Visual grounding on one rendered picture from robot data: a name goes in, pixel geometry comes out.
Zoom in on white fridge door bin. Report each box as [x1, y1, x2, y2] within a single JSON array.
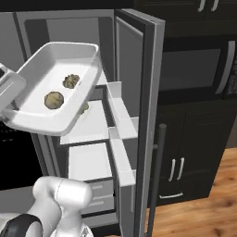
[[108, 127, 137, 188], [106, 81, 140, 141]]

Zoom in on grey fridge drawer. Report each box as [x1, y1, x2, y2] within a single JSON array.
[[85, 180, 115, 199], [82, 194, 116, 216]]

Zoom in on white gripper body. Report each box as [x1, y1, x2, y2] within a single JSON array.
[[0, 69, 28, 120]]

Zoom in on dark cupboards with silver handles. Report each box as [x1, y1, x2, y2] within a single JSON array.
[[132, 0, 237, 40], [147, 97, 237, 207]]

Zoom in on dark fridge door handle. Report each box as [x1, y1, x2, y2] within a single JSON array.
[[146, 123, 168, 237]]

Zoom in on grey fridge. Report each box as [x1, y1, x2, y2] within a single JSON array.
[[13, 8, 121, 230]]

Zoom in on brown-green dumpling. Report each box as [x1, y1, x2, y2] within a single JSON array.
[[81, 102, 91, 115], [62, 73, 81, 90], [44, 90, 65, 110]]

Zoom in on grey fridge door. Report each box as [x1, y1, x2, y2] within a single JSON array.
[[106, 8, 167, 237]]

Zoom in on black built-in microwave oven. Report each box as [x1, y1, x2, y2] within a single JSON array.
[[157, 39, 237, 99]]

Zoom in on white tupperware container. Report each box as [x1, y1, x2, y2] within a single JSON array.
[[2, 41, 101, 137]]

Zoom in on white fridge shelf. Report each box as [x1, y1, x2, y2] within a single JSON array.
[[59, 99, 111, 146], [68, 142, 114, 182]]

